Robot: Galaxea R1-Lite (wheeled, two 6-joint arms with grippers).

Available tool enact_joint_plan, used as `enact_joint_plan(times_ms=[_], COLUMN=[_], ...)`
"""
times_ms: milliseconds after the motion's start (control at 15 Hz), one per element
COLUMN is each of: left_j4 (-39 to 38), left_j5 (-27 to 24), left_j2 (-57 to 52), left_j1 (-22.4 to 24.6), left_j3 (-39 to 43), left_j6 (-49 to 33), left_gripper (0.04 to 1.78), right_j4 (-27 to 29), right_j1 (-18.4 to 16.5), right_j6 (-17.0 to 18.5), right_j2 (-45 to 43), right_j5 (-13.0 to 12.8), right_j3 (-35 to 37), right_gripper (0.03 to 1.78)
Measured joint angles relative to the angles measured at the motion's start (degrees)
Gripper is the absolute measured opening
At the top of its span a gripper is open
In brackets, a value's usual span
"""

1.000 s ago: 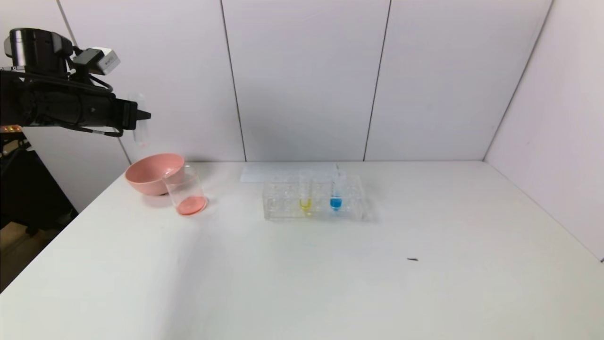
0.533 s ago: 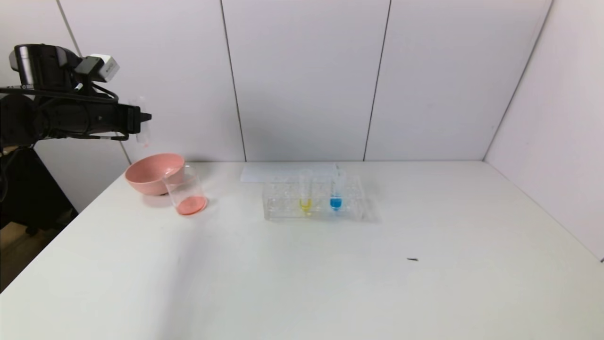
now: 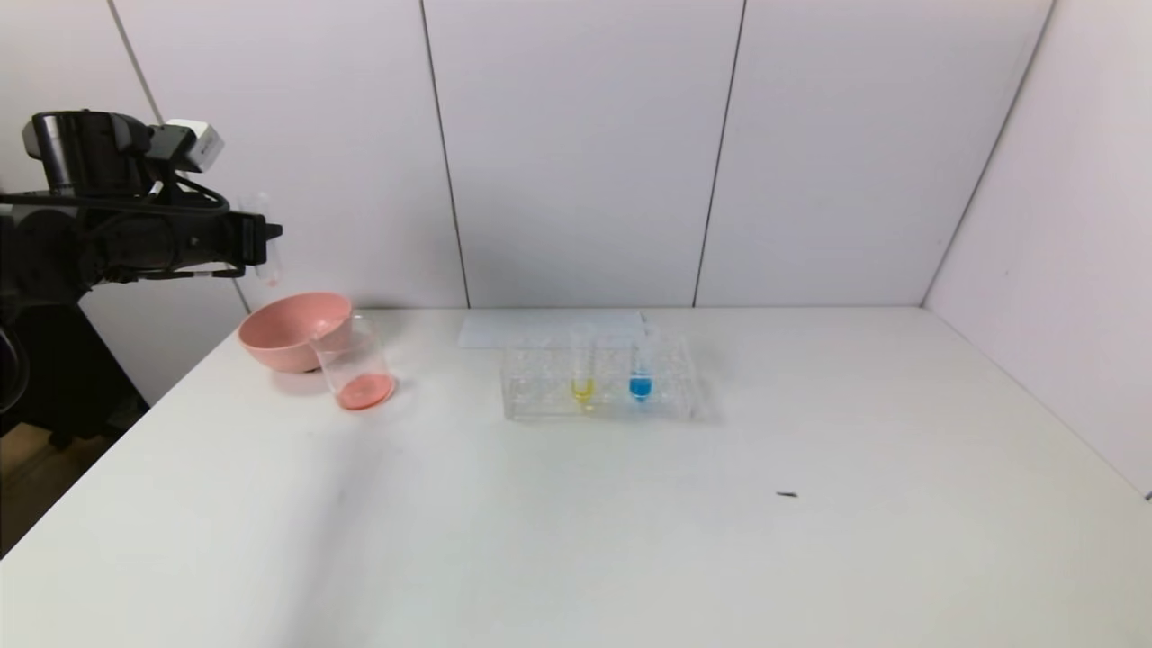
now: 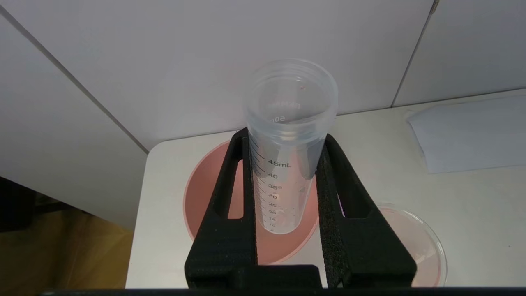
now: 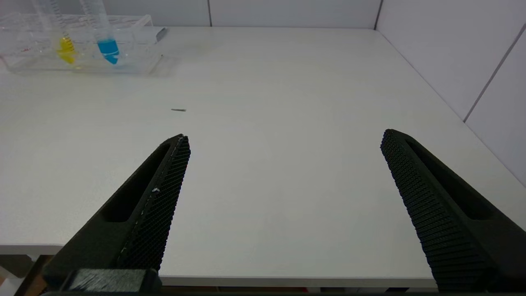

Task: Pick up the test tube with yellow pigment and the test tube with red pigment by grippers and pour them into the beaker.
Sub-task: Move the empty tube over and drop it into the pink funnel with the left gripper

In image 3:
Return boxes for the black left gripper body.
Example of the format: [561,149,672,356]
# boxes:
[172,211,267,267]

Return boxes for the test tube with red pigment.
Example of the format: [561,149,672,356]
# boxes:
[255,193,283,288]

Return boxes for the test tube with yellow pigment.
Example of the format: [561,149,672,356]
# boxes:
[570,322,599,408]

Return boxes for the clear glass beaker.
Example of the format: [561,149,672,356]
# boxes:
[311,315,398,412]

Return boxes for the test tube with blue pigment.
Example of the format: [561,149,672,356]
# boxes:
[629,322,660,403]

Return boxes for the clear plastic test tube rack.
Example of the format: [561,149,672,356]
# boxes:
[501,331,698,421]

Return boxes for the pink bowl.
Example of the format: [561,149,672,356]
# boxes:
[238,292,355,374]

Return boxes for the black background furniture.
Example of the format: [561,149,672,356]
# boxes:
[0,297,151,451]

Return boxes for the white paper sheet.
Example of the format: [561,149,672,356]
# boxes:
[458,310,647,350]

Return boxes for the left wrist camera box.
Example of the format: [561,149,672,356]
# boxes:
[166,119,225,173]

